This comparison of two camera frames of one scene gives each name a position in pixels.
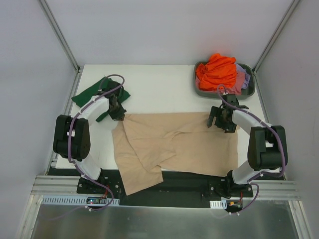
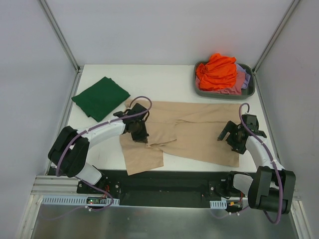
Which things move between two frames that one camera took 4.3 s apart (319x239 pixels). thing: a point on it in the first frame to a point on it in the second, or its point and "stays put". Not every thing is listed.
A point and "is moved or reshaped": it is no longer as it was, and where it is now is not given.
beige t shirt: (181, 142) is moved or reshaped
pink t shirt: (236, 88) stays put
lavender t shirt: (247, 76) stays put
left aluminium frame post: (55, 26) stays put
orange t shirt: (219, 70) stays put
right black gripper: (220, 117) to (230, 134)
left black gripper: (117, 111) to (139, 135)
